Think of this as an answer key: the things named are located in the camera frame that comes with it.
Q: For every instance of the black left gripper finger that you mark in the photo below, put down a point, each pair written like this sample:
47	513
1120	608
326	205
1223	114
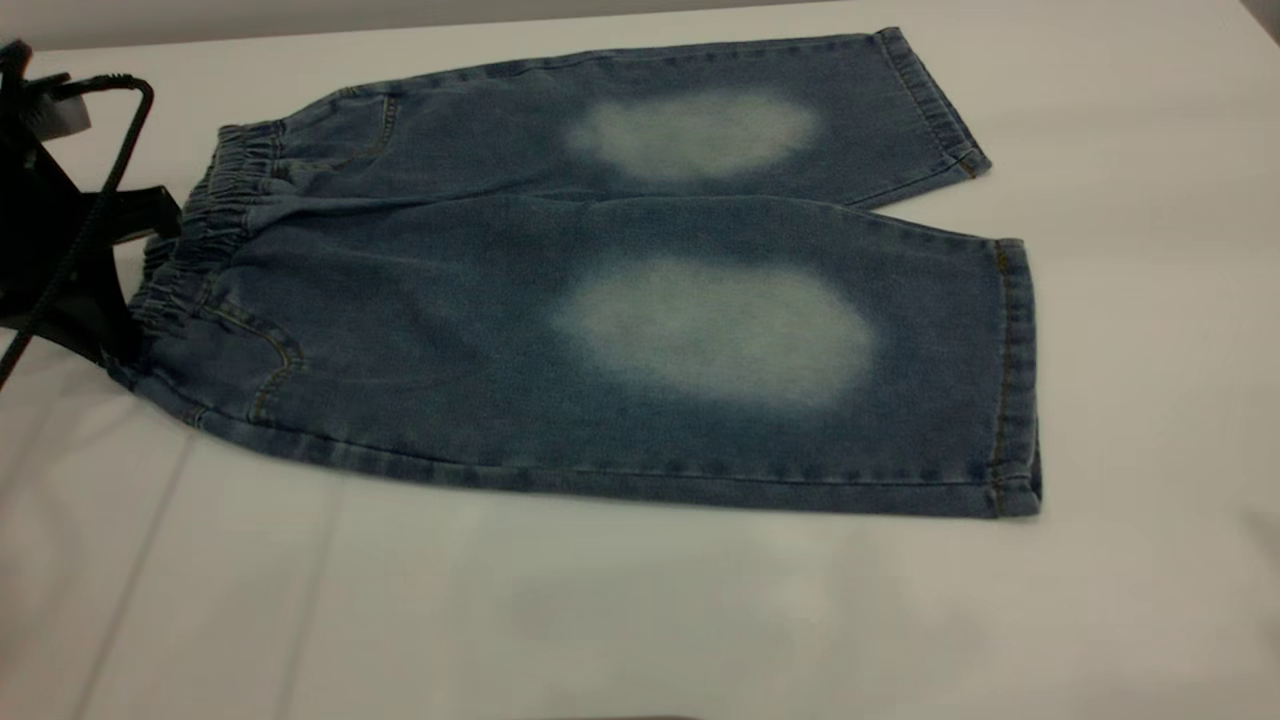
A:
105	340
145	213

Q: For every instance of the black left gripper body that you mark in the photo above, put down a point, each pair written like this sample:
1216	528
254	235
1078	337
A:
35	250

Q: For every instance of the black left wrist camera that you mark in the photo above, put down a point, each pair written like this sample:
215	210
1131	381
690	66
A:
15	110

